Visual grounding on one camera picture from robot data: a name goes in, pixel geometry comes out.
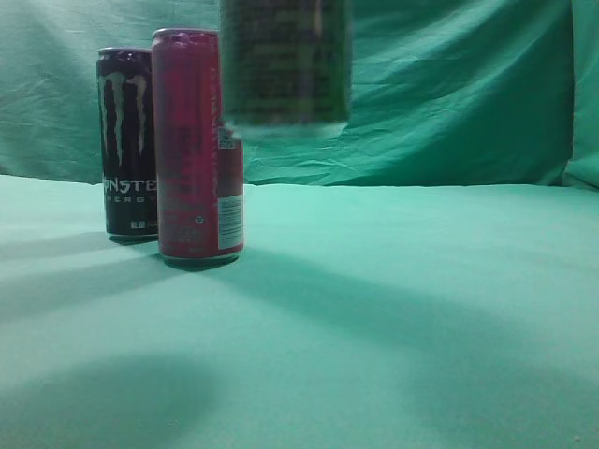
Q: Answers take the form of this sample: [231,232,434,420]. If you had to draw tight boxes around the green drink can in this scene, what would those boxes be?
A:
[219,0,352,141]

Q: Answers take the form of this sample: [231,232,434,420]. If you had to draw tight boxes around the pink energy drink can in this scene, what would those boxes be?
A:
[152,28,243,265]

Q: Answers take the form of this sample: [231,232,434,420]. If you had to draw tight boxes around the green tablecloth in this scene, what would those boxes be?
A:
[1,176,598,448]

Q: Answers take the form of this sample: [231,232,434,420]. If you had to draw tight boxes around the green backdrop cloth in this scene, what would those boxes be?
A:
[1,1,598,188]

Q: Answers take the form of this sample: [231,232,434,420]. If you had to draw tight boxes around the black Monster energy can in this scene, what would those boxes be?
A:
[96,48,158,241]

